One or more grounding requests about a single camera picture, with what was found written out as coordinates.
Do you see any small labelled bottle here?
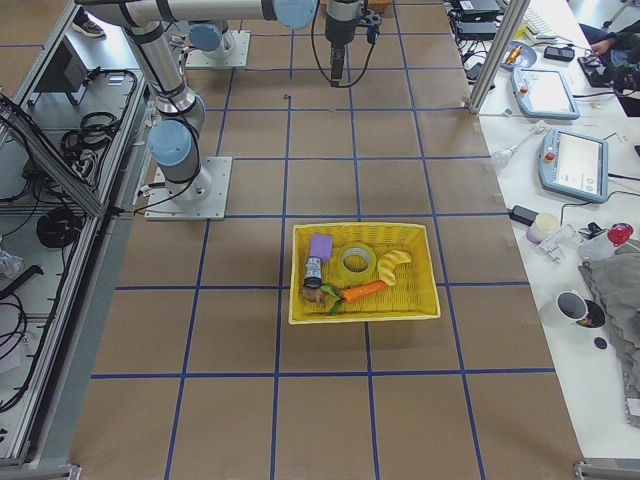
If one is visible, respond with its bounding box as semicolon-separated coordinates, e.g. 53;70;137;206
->
303;256;322;289

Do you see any white black mug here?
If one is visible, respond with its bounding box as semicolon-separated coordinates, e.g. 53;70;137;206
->
555;291;606;329

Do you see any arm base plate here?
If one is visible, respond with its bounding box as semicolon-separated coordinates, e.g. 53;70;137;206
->
143;156;233;221
186;30;250;69

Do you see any far teach pendant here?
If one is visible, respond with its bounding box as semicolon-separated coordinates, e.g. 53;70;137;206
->
511;67;581;120

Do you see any near teach pendant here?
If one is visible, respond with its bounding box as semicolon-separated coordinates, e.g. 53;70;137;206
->
538;128;609;204

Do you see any toy carrot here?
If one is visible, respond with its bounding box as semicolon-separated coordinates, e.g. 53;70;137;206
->
321;280;388;314

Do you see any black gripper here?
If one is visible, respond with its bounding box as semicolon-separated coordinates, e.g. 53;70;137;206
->
325;0;356;83

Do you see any teach pendant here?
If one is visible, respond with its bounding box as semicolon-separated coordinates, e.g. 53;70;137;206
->
511;67;581;120
538;128;609;204

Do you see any white light bulb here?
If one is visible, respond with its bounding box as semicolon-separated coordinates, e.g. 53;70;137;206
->
491;145;519;172

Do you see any lavender cup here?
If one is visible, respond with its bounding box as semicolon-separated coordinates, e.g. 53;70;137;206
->
526;213;560;244

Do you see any clear plastic bracket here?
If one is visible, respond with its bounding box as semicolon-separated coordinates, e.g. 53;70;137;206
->
537;224;584;264

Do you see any aluminium frame post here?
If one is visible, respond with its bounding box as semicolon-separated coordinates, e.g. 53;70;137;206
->
467;0;530;114

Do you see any purple block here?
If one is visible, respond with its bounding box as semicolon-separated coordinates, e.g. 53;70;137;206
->
309;233;333;264

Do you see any blue plate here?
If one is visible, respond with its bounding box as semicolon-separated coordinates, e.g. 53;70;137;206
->
500;41;538;71

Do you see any black power adapter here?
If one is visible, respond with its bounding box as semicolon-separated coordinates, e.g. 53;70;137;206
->
508;205;539;227

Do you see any yellow tape roll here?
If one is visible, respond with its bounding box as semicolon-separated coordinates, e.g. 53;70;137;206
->
338;242;377;281

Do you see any red round object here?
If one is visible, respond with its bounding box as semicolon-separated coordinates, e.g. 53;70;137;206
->
607;223;634;248

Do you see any brown toy piece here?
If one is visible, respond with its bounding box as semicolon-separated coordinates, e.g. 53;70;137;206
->
301;287;326;306

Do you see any toy croissant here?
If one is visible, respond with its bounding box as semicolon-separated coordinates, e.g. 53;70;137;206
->
377;250;413;287

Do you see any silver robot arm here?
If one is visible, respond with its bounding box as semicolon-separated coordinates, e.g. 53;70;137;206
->
79;1;319;207
188;20;236;56

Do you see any grey cloth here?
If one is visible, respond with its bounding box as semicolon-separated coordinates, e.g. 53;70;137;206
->
578;240;639;428

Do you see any brass cylinder tool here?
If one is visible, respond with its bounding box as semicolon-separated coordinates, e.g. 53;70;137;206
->
504;44;522;65

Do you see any yellow plastic woven basket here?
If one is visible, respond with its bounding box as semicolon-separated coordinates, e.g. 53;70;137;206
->
288;222;441;325

